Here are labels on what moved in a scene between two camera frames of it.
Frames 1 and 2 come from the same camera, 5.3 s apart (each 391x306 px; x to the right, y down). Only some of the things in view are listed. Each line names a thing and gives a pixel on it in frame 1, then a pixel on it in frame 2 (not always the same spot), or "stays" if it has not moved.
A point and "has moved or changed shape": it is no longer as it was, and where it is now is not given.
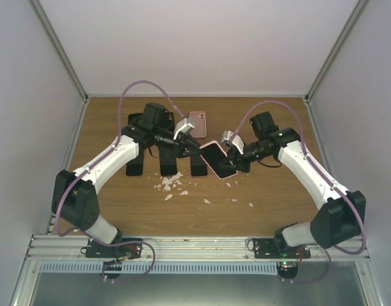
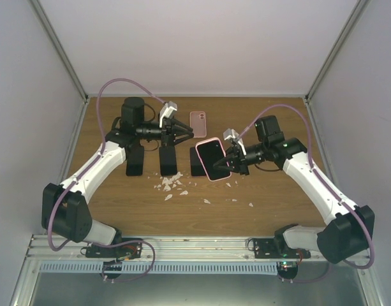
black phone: x=134 y=167 stays
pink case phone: x=198 y=166 stays
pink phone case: x=199 y=130 stays
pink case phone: x=213 y=154 has moved or changed shape
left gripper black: x=181 y=144 to x=168 y=133
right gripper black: x=235 y=158 stays
